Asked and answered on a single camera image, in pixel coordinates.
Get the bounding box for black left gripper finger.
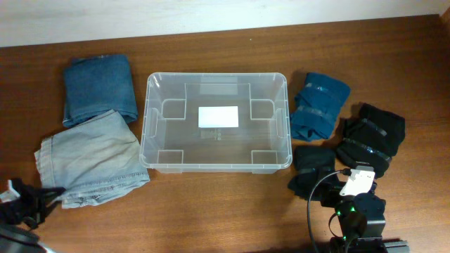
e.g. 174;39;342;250
37;201;59;225
39;187;66;197

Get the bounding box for light blue jeans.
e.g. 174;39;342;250
34;110;150;209

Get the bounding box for black taped clothing bundle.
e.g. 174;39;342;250
335;103;406;179

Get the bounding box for dark blue jeans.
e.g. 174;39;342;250
63;54;139;128

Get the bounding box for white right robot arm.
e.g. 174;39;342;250
316;169;411;253

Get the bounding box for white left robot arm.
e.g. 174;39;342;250
1;178;65;253

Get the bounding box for small black clothing bundle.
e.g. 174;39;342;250
288;145;336;200

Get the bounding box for blue taped clothing bundle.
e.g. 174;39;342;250
290;72;351;142

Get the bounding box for white label in bin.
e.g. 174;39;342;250
198;106;239;128

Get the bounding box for clear plastic storage bin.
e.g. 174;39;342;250
139;72;293;174

